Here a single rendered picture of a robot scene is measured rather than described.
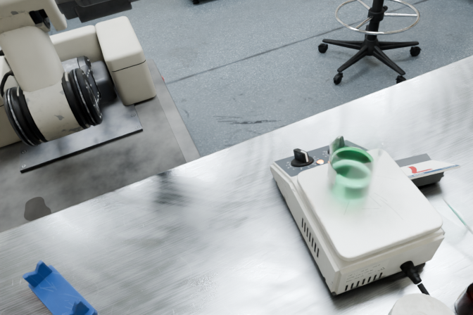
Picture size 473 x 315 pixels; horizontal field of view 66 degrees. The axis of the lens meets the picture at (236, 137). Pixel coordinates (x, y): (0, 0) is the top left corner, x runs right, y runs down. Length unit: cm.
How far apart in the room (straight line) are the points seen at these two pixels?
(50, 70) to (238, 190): 69
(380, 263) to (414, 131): 29
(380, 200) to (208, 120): 143
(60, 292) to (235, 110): 143
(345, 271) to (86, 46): 128
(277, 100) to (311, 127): 125
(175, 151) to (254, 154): 60
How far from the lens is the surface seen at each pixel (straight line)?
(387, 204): 43
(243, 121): 176
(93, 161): 124
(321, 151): 54
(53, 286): 54
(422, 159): 61
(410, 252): 45
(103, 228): 56
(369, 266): 42
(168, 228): 53
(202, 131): 175
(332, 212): 42
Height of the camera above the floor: 118
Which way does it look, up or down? 45 degrees down
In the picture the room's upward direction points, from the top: 8 degrees counter-clockwise
